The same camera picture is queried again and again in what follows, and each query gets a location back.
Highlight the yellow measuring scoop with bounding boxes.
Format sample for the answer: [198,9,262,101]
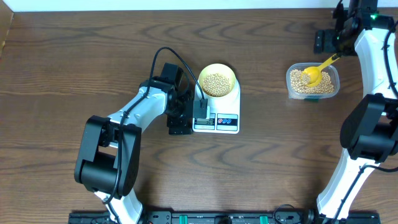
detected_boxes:
[300,54,341,87]

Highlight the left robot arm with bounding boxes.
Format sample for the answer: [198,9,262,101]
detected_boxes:
[74,77,193,223]

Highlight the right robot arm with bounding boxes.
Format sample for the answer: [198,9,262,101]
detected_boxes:
[304,0,397,223]

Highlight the soybeans in yellow bowl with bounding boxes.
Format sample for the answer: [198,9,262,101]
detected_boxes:
[203,73,231,97]

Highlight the white digital kitchen scale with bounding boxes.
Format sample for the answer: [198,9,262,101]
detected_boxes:
[193,81,241,134]

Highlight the yellow bowl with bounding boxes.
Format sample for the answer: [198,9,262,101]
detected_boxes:
[198,63,237,97]

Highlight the clear plastic container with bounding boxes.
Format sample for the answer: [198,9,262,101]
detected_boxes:
[285,62,341,101]

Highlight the soybeans pile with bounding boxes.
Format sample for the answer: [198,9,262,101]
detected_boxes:
[290,69,335,94]

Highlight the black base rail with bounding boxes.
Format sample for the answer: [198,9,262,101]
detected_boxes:
[67,209,381,224]

